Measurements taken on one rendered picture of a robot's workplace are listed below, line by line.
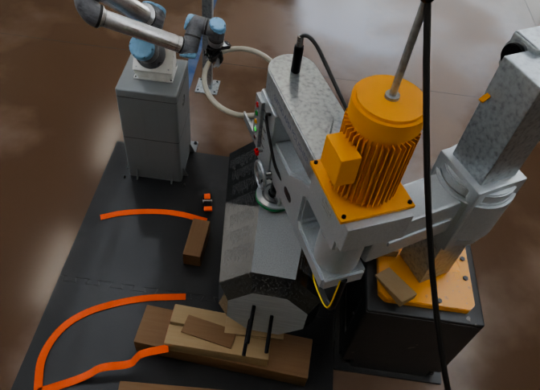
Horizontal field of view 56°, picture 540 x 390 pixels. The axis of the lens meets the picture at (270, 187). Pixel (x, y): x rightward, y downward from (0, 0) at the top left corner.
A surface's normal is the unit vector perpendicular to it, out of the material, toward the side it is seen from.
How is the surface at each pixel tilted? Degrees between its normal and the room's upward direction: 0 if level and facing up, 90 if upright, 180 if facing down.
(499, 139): 90
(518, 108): 90
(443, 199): 0
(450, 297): 0
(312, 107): 0
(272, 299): 90
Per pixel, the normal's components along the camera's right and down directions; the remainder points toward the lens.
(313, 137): 0.09, -0.64
